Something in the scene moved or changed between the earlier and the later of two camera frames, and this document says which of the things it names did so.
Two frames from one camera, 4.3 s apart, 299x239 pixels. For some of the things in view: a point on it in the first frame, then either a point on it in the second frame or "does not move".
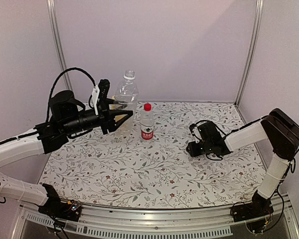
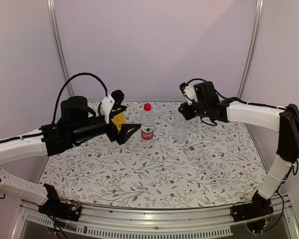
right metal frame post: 259,12 does not move
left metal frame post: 56,25 does not move
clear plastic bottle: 126,93 -> 180,129
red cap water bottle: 146,123 does not move
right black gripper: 193,151 -> 187,113
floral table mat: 114,171 does not move
